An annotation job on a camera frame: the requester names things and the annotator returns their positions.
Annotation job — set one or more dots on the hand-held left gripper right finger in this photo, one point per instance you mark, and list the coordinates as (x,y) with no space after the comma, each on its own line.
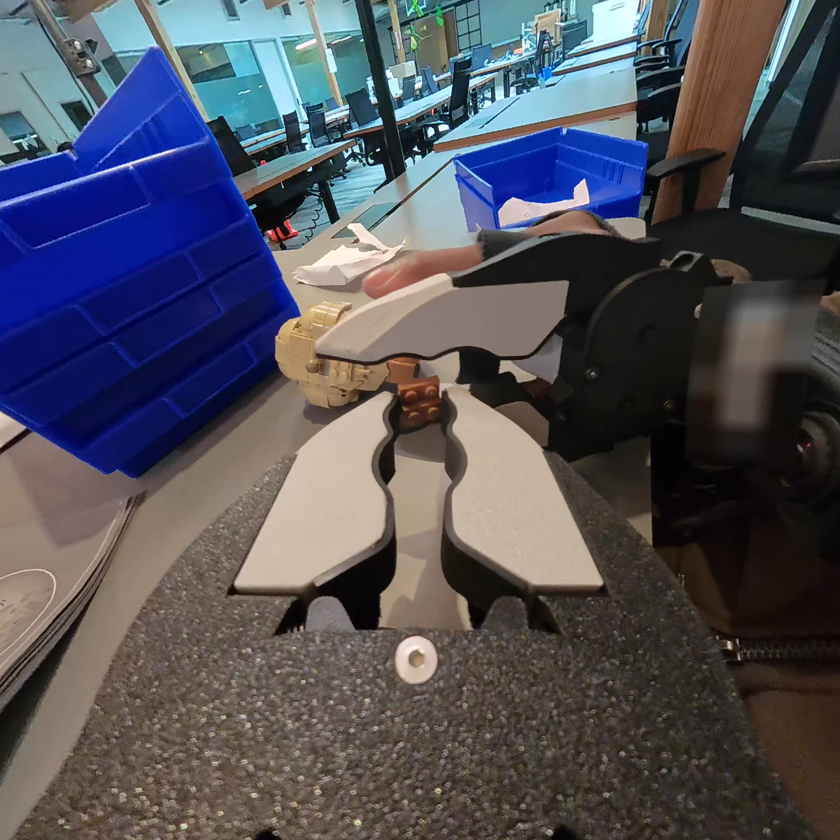
(519,512)

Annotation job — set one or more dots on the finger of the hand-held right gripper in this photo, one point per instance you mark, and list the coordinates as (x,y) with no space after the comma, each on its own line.
(519,420)
(446,322)

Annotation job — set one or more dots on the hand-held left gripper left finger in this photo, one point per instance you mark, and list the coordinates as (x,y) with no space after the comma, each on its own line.
(315,519)

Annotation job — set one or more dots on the small orange brick assembly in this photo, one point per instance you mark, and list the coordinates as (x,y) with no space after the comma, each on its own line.
(420,400)

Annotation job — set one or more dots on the tan brown brick toy figure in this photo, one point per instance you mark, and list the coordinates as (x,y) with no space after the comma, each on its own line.
(328,361)

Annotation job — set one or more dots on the grey instruction booklet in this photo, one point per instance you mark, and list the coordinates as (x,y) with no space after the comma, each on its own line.
(53,578)

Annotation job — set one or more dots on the grey desk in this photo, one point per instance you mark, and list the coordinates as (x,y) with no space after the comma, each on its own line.
(197,446)

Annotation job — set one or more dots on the person's right hand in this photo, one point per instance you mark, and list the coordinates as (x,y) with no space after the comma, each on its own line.
(420,269)

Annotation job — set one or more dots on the torn white paper bag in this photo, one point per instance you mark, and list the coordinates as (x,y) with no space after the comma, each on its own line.
(348,260)

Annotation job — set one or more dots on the white paper sheet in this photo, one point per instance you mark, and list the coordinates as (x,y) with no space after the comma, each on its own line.
(541,206)

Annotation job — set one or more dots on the small blue storage bin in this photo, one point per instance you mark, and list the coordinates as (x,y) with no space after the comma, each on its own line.
(551,171)

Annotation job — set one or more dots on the long wooden table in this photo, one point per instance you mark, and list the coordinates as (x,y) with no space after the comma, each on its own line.
(295,164)
(551,105)

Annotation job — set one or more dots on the black office chair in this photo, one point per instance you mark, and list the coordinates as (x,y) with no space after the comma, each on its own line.
(250,158)
(761,145)

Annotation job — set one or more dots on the wooden pillar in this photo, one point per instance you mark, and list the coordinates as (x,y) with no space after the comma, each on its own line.
(715,92)

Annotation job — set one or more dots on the person's brown jacket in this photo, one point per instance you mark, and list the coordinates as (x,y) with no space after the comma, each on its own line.
(775,683)

